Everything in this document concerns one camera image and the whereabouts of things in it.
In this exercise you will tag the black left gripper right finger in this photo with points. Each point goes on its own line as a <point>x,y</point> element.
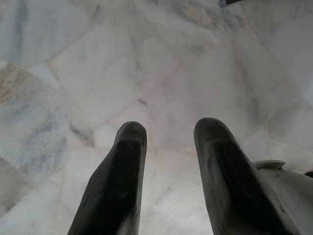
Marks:
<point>227,176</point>

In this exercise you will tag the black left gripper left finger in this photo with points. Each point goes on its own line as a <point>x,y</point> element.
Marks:
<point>117,176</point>

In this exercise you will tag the dark wooden furniture foot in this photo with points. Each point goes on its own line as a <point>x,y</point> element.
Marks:
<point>230,2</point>

